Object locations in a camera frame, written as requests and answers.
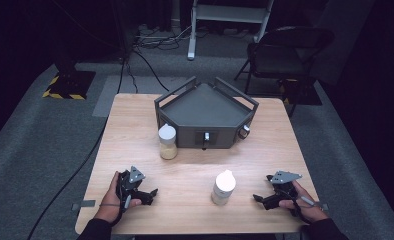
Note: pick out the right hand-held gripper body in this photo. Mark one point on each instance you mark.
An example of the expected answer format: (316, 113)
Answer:
(285, 188)

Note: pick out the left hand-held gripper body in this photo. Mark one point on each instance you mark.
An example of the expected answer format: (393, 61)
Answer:
(125, 186)

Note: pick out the jar of white powder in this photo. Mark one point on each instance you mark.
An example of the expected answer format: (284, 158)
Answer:
(223, 190)

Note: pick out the jar of yellow powder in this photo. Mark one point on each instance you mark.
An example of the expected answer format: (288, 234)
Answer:
(168, 146)

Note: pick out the dark grey corner rack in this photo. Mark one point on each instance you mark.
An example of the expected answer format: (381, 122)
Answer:
(203, 110)

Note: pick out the person's left hand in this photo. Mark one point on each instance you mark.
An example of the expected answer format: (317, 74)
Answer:
(110, 206)

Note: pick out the person's right hand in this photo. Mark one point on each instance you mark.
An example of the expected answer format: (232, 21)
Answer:
(310, 210)

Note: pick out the grey tape strip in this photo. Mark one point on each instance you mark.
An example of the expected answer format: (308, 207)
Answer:
(323, 206)
(84, 204)

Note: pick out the black stand base hazard tape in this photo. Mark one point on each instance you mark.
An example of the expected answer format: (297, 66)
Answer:
(71, 85)
(305, 96)

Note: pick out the black folding chair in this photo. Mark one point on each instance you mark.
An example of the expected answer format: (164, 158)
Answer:
(278, 60)

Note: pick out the white metal stand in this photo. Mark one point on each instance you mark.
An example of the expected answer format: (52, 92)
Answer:
(230, 13)

